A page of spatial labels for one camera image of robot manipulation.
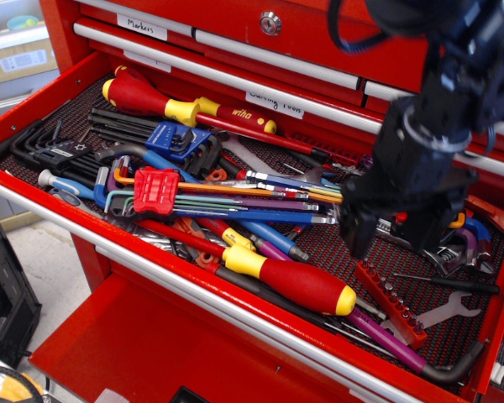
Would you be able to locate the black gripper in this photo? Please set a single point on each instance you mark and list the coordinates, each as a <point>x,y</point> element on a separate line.
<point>412,170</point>

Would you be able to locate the red bit holder with bits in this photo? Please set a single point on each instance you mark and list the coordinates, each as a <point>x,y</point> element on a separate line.
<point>400,315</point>

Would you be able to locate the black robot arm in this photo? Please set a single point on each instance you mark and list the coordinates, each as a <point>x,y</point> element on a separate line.
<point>462,93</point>

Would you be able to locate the blue holder black hex keys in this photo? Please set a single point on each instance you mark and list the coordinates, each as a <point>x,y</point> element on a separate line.
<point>196,149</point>

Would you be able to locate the red holder coloured hex keys left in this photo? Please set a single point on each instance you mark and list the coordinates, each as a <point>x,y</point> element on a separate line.
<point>164,193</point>

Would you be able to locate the chrome adjustable wrench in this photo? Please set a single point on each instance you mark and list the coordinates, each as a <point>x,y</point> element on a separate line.
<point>447,255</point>

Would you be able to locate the flat silver open wrench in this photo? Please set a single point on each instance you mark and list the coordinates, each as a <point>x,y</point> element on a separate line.
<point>454,307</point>

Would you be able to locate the large red yellow screwdriver front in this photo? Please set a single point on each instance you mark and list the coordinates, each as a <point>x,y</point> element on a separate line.
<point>304,284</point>

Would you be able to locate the large red yellow screwdriver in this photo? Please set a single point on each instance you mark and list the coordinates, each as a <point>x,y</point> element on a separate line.
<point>304,284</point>
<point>131,92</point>

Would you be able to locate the small black precision screwdriver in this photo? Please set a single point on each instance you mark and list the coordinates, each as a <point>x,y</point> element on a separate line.
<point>464,285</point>

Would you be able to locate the orange flat wrench tool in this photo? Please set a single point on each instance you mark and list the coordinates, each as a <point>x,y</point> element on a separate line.
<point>490,212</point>

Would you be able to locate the open red tool drawer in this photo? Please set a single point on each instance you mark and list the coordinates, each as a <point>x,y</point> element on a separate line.
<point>247,328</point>

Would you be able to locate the large purple hex key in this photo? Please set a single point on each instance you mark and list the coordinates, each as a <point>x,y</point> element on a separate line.
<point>410,358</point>

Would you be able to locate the white cutting tools label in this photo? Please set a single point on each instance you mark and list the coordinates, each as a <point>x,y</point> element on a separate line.
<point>275,103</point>

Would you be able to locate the red wiha screwdriver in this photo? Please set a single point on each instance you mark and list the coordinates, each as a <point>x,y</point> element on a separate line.
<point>253,125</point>

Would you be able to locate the silver drawer lock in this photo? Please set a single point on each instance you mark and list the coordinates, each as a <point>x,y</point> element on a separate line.
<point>270,23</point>

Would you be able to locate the large red yellow screwdriver rear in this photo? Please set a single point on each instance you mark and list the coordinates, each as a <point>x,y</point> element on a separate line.
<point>131,92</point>

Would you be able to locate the white markers label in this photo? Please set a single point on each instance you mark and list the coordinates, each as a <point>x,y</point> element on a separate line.
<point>142,27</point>

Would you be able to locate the red metal tool chest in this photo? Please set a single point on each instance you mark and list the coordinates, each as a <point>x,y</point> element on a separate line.
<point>217,49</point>

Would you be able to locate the black torx key set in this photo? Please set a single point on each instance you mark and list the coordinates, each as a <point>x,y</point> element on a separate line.
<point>39,148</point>

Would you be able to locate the black computer case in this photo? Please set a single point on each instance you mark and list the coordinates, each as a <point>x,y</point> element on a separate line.
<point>19,307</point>

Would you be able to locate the cardboard box with label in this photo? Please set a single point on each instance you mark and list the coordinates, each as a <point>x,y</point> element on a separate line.
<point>27,59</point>

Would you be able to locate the orange object bottom left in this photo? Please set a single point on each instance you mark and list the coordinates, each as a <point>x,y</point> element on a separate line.
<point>14,390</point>

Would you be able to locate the purple handle screwdriver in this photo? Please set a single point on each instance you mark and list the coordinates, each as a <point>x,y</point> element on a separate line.
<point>366,162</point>

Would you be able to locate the blue white handle screwdriver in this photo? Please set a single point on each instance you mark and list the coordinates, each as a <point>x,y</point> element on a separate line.
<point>46,178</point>

